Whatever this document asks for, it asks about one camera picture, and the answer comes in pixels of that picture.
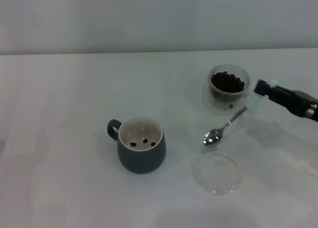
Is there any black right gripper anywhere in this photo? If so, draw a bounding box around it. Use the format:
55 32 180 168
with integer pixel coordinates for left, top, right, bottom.
253 79 318 121

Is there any steel spoon with blue handle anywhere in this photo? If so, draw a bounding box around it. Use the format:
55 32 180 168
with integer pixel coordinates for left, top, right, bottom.
202 78 278 148

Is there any dark blue ceramic mug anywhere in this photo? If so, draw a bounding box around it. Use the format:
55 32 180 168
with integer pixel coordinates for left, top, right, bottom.
107 115 166 175

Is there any pile of coffee beans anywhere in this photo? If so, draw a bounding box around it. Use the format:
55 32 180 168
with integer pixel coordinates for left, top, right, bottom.
210 71 246 102

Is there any clear glass saucer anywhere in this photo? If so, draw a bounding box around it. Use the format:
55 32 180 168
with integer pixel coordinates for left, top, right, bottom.
192 150 243 196

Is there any double-wall glass cup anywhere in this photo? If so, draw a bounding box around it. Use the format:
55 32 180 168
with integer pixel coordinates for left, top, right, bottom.
201 64 251 116

